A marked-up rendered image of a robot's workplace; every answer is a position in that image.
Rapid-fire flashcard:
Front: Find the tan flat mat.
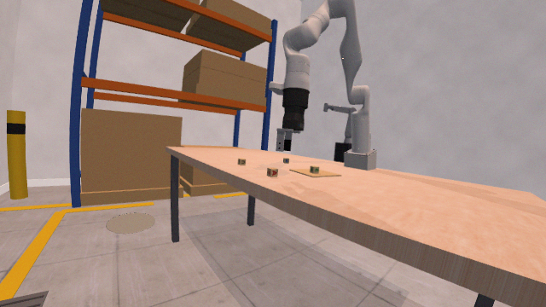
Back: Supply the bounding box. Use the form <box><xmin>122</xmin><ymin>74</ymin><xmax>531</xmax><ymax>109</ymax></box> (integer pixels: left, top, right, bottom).
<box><xmin>289</xmin><ymin>169</ymin><xmax>341</xmax><ymax>177</ymax></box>

